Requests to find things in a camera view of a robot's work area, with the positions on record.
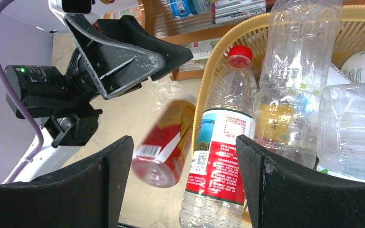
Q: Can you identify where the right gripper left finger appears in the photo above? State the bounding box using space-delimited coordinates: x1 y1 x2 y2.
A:
0 136 134 228

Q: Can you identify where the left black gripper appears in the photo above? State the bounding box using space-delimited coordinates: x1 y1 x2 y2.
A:
63 13 193 101

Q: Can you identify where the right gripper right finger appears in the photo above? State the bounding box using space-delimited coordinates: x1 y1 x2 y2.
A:
236 135 365 228

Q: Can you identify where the orange label bottle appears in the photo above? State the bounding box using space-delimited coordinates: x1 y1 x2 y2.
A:
103 8 142 22

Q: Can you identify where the red label bottle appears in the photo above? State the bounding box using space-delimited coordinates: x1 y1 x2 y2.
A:
179 45 257 228

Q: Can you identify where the brown tea bottle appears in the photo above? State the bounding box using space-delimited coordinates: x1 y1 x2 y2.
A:
131 95 196 188

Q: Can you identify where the small clear blue-label bottle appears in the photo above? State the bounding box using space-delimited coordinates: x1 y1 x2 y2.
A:
317 83 365 182

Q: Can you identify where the clear bottle white blue cap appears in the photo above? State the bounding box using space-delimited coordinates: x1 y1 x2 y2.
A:
254 0 343 168

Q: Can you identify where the yellow plastic bin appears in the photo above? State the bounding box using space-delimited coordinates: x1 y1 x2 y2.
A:
179 0 365 228

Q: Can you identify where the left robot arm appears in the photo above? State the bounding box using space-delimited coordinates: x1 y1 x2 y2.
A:
5 13 193 183

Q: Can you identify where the white box lower shelf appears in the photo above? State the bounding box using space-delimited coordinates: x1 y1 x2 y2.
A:
179 38 221 72

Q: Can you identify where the wooden shelf rack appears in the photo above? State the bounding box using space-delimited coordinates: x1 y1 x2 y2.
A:
138 0 284 82

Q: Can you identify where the coloured marker pack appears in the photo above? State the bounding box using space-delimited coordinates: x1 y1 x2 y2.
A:
211 0 276 25

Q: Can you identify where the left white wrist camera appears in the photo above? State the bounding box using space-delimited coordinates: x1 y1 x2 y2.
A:
48 0 96 22

